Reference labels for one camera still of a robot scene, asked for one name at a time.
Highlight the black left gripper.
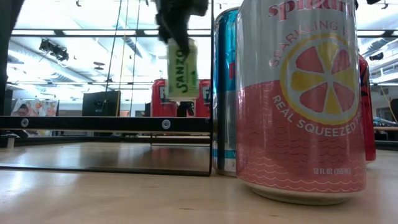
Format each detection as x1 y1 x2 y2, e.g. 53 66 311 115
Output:
154 0 210 58

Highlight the black aluminium table frame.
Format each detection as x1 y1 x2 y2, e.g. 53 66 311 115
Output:
0 136 398 152

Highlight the red Fanta can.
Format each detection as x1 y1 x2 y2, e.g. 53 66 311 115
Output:
150 78 178 118
195 79 212 118

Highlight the dark red soda can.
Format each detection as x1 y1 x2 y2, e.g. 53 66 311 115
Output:
357 53 377 164

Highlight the blue Red Bull can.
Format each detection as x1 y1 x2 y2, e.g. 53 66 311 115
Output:
213 6 240 177

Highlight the pale green Sanzo can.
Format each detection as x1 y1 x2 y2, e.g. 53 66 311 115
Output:
166 37 200 102

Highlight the black box monitor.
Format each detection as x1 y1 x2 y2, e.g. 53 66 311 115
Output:
81 90 121 118

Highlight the pink Spindrift grapefruit can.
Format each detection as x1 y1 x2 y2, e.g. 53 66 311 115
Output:
235 0 368 206

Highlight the black ceiling-mounted device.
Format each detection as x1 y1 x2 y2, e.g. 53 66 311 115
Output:
39 39 70 62

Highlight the colourful poster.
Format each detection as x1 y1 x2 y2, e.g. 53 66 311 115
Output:
11 98 60 118

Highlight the person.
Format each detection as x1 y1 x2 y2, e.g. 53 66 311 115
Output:
17 103 30 118

